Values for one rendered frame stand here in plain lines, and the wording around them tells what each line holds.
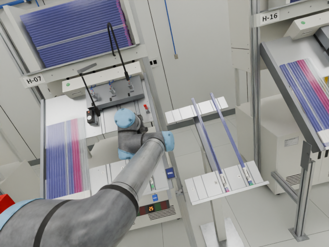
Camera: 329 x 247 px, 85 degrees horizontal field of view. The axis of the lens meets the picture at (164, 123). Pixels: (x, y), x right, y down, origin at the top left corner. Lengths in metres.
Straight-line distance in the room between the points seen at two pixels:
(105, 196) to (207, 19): 2.60
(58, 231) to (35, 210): 0.08
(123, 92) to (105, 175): 0.48
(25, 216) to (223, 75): 2.76
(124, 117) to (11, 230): 0.43
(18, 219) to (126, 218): 0.18
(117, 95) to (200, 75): 1.87
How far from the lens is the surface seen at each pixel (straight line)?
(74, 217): 0.35
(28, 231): 0.39
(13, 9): 1.34
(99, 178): 1.06
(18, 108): 3.37
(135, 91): 1.07
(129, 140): 0.68
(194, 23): 2.72
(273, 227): 1.69
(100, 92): 1.15
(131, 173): 0.44
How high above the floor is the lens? 1.39
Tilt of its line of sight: 25 degrees down
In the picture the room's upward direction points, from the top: 15 degrees counter-clockwise
